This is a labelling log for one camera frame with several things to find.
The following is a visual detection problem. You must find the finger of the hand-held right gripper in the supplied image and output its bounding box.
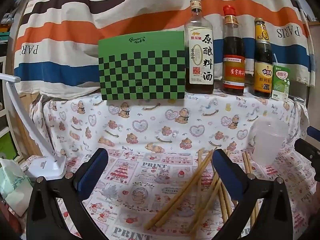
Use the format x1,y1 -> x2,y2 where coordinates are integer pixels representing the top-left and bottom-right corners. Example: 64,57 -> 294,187
307,126 -> 320,138
294,138 -> 320,180

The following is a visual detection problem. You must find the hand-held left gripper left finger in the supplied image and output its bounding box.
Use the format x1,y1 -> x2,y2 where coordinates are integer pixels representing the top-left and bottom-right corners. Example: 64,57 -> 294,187
26,147 -> 109,240

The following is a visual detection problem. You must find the yellow label oyster sauce bottle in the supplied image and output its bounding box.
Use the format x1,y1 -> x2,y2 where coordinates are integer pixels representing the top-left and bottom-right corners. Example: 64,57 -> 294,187
254,17 -> 273,99

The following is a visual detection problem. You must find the red print tablecloth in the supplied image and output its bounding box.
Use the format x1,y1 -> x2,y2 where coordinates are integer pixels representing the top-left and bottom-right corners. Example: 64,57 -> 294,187
20,145 -> 320,240

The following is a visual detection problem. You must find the green black checkered box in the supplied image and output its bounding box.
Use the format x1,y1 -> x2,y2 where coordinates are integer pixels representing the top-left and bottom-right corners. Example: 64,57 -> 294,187
98,31 -> 186,101

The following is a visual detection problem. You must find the clear cooking wine bottle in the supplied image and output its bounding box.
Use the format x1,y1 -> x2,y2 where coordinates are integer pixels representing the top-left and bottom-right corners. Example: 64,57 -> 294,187
184,0 -> 214,94

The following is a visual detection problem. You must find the translucent plastic cup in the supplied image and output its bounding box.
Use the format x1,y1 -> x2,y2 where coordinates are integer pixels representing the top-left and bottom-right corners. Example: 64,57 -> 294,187
250,120 -> 292,167

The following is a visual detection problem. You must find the striped backdrop cloth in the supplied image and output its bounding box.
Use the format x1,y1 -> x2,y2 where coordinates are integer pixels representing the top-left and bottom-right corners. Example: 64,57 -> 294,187
12,0 -> 315,98

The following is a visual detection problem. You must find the pale green tissue pack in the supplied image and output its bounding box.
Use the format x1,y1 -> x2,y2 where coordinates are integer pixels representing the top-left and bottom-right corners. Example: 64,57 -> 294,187
0,158 -> 33,217

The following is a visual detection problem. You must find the green milk carton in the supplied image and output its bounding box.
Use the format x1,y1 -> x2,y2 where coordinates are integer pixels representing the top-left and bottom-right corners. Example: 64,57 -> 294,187
271,64 -> 291,102

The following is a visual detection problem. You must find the pile of wooden chopsticks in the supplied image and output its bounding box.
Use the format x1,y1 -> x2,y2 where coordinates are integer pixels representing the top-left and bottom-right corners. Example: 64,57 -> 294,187
144,148 -> 260,233

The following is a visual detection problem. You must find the red cap dark sauce bottle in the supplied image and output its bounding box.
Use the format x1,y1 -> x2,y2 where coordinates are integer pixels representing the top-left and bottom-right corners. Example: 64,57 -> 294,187
222,5 -> 246,96

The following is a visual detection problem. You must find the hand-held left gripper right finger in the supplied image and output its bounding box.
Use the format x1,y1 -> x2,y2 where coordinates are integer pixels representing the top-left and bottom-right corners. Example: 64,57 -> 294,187
212,149 -> 293,240

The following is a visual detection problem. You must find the wooden cabinet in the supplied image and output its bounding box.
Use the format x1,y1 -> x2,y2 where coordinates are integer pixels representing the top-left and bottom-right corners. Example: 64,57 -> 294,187
14,91 -> 48,157

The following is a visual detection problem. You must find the white desk lamp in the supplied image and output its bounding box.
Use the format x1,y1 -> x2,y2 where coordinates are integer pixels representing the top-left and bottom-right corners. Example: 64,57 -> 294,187
0,73 -> 67,180

